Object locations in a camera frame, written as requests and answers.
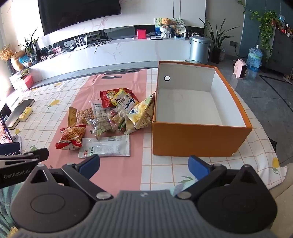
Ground white flat snack packet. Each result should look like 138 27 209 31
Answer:
78 134 130 159

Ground white box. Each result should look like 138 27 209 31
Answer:
9 73 25 91

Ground clear snack packet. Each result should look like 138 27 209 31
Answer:
110 107 129 132

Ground green potted plant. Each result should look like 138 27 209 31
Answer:
19 29 39 63

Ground yellow and white snack packet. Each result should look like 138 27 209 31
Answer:
110 88 140 115

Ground laptop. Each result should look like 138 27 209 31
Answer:
0 114 16 144

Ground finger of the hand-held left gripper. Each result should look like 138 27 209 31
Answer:
0 141 22 156
0 148 49 188

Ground clear packet with green label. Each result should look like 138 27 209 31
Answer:
88 116 115 140

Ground black television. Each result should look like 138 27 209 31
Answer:
37 0 122 36

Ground pink box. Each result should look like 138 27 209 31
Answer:
22 75 34 90

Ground row of bottles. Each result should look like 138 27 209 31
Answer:
278 22 293 35

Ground white router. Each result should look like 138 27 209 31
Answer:
74 34 88 51

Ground clear packet of brown snacks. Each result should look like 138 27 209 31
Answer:
68 107 95 127

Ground red snack packet yellow print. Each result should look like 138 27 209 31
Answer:
99 88 133 109

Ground white bread snack packet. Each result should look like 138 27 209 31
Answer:
125 101 153 130

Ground pink space heater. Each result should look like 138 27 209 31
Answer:
233 59 248 79

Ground red stick snack packet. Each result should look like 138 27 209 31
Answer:
55 125 87 151

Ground white marble television console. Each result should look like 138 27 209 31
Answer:
9 37 193 90

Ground dark cabinet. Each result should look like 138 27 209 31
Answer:
267 29 293 76

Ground white packet of round snacks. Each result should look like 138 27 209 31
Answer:
90 99 112 118

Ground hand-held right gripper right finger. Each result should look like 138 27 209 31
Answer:
174 155 264 199

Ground hanging ivy plant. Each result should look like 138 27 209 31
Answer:
237 0 281 61

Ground black cables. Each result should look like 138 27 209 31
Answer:
92 38 112 47

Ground vase with dried flowers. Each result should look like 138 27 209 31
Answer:
0 44 25 71

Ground pale yellow snack bag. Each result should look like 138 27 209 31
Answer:
141 91 156 110

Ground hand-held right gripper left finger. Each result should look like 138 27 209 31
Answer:
23 154 114 202

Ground yellow green snack bag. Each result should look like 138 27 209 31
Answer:
118 119 138 135

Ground orange cardboard box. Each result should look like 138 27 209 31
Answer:
152 61 253 157

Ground silver trash can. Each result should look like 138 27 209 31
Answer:
189 35 211 64

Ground round paper fan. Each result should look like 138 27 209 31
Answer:
170 18 187 35

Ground potted plant with long leaves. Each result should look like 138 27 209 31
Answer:
199 17 240 64

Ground yellow box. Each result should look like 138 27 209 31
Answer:
18 107 33 121

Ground blue water bottle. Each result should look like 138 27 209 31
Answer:
246 44 262 72

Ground green and blue picture card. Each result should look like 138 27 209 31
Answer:
154 17 163 37

